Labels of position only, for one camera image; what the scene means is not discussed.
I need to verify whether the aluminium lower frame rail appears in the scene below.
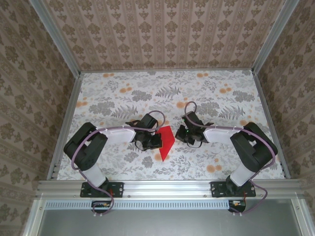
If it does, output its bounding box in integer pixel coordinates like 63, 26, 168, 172
23, 199, 46, 236
291, 199, 315, 236

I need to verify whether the wide aluminium cross rail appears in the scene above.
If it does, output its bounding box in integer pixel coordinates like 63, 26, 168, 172
35, 179, 305, 199

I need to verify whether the small black electronics board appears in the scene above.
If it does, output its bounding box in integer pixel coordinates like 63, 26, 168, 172
92, 201, 111, 213
228, 200, 247, 212

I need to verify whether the slotted pale cable duct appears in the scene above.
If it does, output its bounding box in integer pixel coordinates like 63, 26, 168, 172
45, 199, 248, 209

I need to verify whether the aluminium side rail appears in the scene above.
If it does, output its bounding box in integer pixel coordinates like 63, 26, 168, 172
252, 71, 291, 179
46, 72, 83, 181

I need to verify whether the floral patterned table cover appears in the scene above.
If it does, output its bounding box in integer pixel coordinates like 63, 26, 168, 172
58, 70, 285, 180

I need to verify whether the grey metal sheet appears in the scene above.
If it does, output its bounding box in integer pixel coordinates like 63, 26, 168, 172
36, 199, 306, 236

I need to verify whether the red paper sheet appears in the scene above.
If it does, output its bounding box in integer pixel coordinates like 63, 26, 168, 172
155, 125, 176, 162

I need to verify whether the thin aluminium rail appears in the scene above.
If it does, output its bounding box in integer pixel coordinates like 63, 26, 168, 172
80, 69, 255, 74

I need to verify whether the aluminium upright post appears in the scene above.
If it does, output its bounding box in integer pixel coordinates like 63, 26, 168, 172
31, 0, 82, 76
251, 0, 302, 74

